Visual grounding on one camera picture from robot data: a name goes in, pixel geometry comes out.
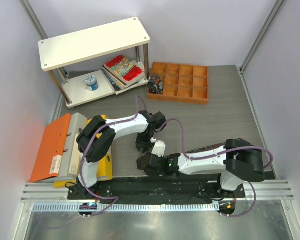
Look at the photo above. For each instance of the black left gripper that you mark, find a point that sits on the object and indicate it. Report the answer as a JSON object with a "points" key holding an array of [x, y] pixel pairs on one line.
{"points": [[140, 144]]}

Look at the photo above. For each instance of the brown blue-flowered tie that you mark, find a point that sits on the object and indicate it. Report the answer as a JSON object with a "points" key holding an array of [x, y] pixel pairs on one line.
{"points": [[206, 148]]}

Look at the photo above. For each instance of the white slotted cable duct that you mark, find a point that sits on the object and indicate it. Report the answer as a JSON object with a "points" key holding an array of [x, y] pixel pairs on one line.
{"points": [[92, 207]]}

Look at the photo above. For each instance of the grey binder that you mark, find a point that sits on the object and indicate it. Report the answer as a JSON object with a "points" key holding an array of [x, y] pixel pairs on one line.
{"points": [[71, 157]]}

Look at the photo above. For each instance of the blue white jar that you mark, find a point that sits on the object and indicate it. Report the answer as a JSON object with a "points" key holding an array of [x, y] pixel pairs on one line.
{"points": [[91, 82]]}

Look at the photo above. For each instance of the white two-tier shelf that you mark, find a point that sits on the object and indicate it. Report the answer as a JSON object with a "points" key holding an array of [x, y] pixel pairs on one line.
{"points": [[87, 44]]}

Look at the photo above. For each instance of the red patterned book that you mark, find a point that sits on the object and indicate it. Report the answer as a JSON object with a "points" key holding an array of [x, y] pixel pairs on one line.
{"points": [[124, 71]]}

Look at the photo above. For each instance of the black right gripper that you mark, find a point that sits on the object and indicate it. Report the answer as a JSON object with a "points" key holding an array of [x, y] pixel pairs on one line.
{"points": [[152, 173]]}

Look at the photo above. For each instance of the orange compartment tray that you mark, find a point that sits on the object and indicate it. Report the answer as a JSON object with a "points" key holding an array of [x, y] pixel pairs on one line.
{"points": [[183, 83]]}

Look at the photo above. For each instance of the aluminium extrusion rail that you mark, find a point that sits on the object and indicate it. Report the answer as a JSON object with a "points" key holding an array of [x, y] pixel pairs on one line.
{"points": [[267, 190]]}

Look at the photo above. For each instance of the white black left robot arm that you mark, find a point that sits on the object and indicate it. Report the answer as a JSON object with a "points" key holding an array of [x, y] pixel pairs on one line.
{"points": [[97, 137]]}

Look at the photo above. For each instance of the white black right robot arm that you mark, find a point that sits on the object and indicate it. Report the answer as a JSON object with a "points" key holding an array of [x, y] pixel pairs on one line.
{"points": [[235, 161]]}

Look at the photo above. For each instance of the lower stacked books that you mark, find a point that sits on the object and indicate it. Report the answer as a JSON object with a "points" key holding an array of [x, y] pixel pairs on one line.
{"points": [[118, 87]]}

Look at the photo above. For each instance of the yellow binder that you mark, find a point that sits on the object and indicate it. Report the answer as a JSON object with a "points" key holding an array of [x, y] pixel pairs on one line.
{"points": [[101, 171]]}

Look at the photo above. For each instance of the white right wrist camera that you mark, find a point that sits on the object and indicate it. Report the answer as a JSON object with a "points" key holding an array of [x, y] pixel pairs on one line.
{"points": [[158, 148]]}

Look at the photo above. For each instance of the orange binder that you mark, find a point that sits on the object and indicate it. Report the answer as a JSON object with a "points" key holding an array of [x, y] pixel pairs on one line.
{"points": [[49, 158]]}

